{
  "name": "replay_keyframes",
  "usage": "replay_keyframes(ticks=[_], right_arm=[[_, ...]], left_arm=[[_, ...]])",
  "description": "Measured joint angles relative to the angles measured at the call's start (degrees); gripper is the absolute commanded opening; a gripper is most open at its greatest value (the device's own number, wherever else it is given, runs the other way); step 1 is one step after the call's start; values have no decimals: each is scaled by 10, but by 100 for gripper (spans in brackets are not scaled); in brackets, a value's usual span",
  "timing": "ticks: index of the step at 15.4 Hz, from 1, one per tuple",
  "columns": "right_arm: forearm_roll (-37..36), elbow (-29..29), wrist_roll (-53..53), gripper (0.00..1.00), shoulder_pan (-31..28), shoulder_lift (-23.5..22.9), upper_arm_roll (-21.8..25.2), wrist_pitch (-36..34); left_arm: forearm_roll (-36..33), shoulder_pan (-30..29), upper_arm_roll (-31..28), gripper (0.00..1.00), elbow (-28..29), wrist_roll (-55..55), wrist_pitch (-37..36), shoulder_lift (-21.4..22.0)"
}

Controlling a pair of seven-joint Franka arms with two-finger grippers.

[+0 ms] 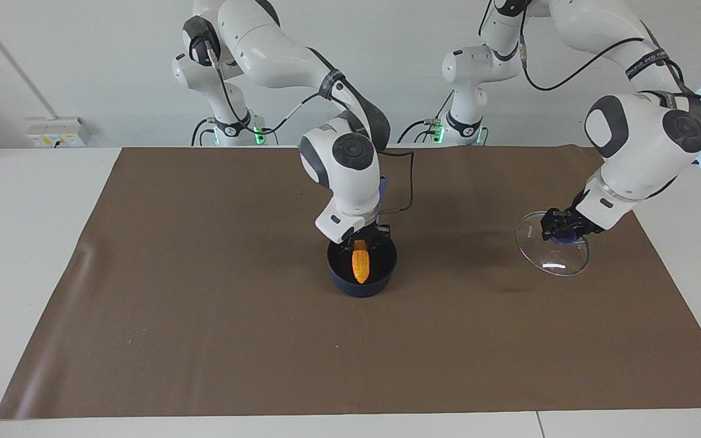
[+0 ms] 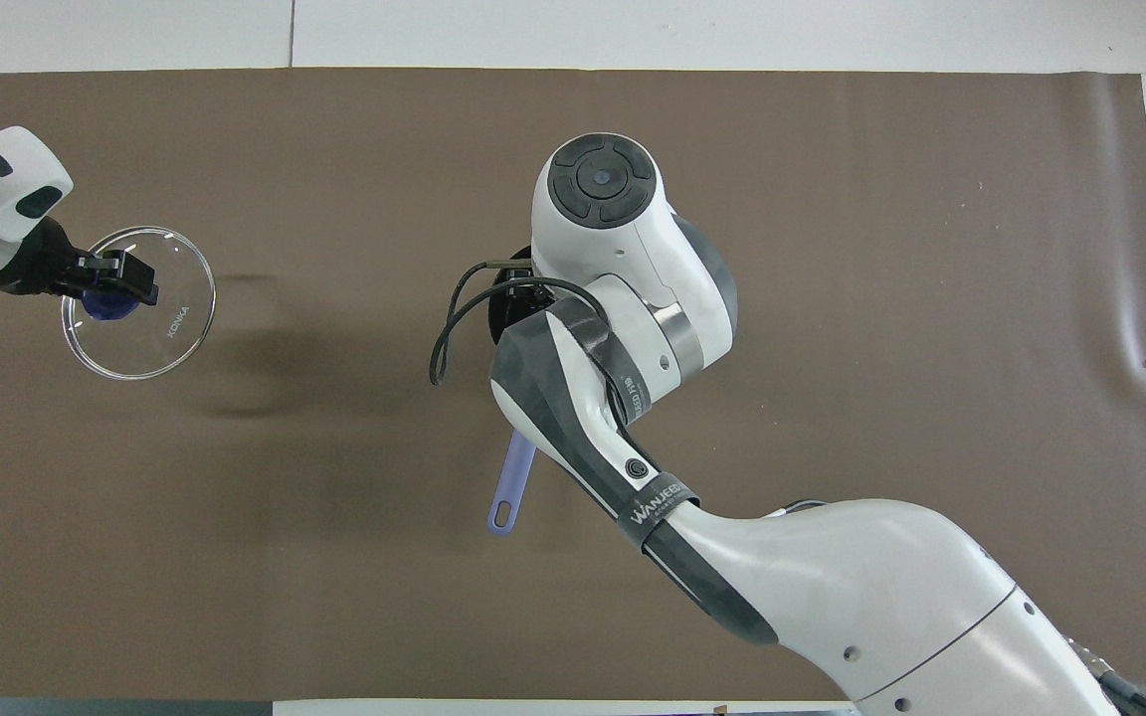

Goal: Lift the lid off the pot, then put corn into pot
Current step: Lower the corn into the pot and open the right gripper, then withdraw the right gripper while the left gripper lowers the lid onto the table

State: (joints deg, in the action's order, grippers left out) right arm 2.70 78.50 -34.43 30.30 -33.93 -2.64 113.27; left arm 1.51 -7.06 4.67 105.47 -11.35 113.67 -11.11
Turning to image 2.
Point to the brown table mat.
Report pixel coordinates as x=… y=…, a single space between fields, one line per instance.
x=235 y=547

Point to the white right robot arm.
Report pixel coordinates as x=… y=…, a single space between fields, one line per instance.
x=832 y=597

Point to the glass lid with blue knob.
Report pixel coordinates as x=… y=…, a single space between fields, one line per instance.
x=165 y=338

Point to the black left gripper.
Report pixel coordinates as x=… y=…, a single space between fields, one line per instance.
x=36 y=264

